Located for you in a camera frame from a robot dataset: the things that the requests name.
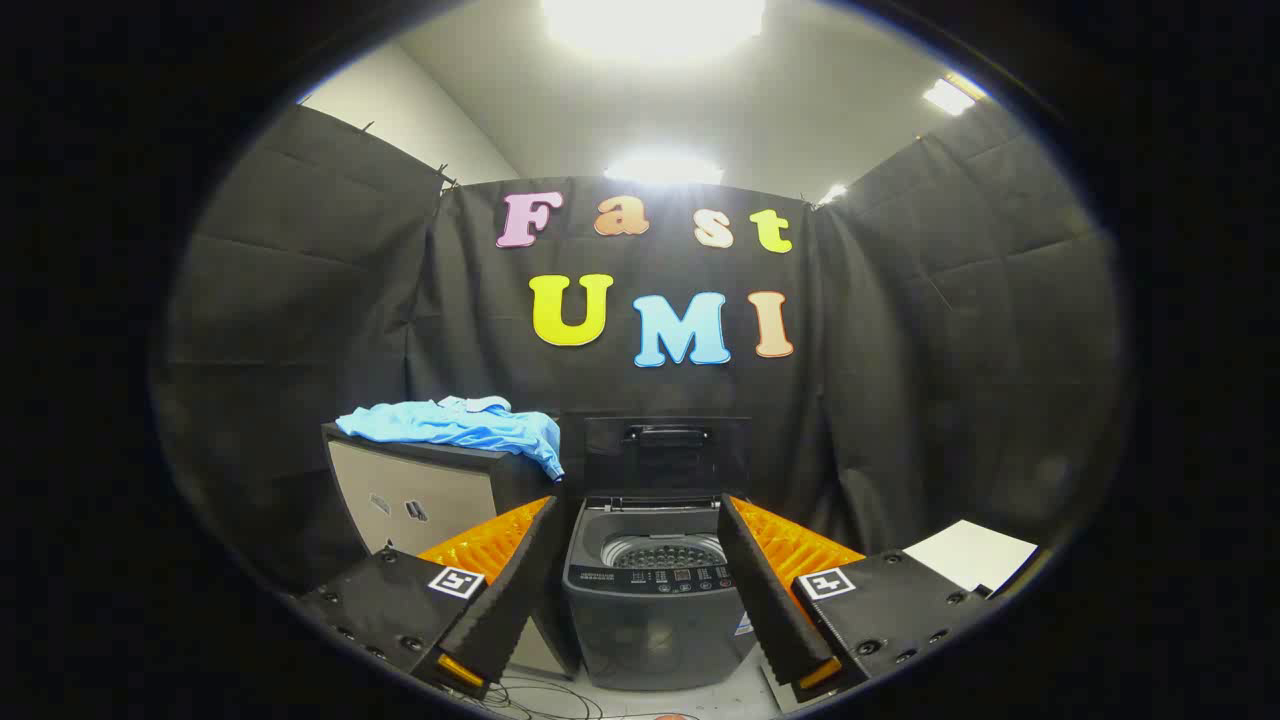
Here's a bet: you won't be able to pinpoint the white flat board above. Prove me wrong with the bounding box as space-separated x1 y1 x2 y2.
903 519 1039 593

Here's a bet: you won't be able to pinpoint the grey cabinet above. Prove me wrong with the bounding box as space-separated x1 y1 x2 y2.
322 422 583 681

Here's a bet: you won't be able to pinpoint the black floor cables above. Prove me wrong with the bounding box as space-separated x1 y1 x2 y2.
480 675 701 720

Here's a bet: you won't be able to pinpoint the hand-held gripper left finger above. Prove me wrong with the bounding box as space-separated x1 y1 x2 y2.
295 495 562 701

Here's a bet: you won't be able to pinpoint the light blue polo shirt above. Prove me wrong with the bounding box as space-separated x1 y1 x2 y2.
335 396 566 482

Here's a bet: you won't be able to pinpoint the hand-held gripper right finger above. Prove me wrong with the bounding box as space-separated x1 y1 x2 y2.
717 493 997 707

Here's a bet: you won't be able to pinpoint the black backdrop cloth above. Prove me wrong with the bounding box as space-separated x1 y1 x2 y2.
150 100 1126 601

